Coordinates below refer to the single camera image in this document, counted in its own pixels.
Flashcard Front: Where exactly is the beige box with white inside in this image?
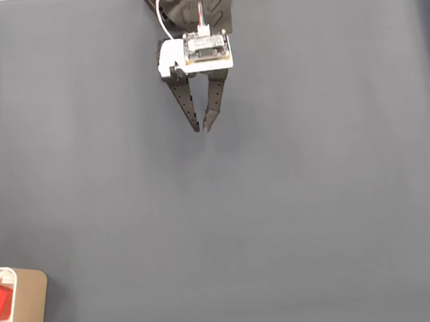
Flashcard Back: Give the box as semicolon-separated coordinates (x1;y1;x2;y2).
0;259;52;322

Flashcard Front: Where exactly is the grey table mat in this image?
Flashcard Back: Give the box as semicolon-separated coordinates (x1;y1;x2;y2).
0;0;430;322

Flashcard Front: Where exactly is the camera board on white mount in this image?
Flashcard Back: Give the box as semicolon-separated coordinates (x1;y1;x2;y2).
154;27;236;79

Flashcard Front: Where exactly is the red white black servo cable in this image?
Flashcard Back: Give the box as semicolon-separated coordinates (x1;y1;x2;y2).
155;0;187;43

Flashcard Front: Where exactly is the black camera cable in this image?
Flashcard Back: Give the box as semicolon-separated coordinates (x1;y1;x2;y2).
193;0;213;37

